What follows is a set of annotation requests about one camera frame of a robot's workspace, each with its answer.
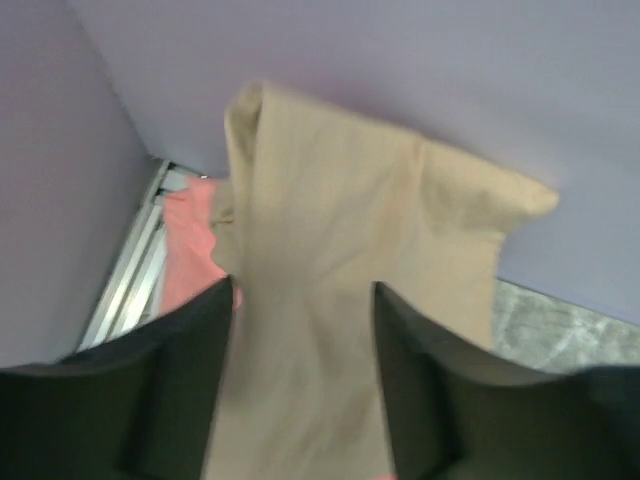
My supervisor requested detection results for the tan t-shirt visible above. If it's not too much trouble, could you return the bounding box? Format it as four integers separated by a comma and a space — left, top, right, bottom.
204, 83, 558, 479

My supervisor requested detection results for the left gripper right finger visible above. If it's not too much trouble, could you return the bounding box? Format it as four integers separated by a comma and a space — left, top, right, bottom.
372, 282, 639, 479

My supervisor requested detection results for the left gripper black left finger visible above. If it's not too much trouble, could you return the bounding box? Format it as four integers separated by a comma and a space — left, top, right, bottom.
1, 279, 234, 479

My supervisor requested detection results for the aluminium rail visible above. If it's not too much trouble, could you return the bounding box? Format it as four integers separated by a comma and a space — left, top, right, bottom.
78, 159, 195, 350

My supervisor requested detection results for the folded salmon t-shirt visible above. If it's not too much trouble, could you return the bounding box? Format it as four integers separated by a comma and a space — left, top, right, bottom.
160, 177, 231, 314

